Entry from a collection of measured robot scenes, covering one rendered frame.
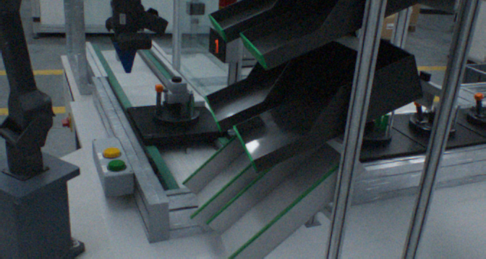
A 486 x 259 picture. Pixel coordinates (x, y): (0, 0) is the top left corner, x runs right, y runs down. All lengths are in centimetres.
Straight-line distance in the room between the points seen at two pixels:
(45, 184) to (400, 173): 89
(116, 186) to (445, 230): 81
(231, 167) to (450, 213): 65
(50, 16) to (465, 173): 549
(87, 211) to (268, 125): 58
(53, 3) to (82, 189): 514
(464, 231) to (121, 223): 83
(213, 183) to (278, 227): 27
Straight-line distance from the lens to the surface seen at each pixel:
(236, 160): 104
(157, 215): 112
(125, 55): 107
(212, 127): 145
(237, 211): 94
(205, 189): 106
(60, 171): 104
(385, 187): 140
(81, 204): 131
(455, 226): 139
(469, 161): 159
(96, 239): 118
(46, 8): 642
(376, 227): 130
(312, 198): 81
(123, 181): 123
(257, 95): 96
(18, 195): 97
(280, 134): 82
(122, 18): 104
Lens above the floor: 155
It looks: 23 degrees down
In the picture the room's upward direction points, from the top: 4 degrees clockwise
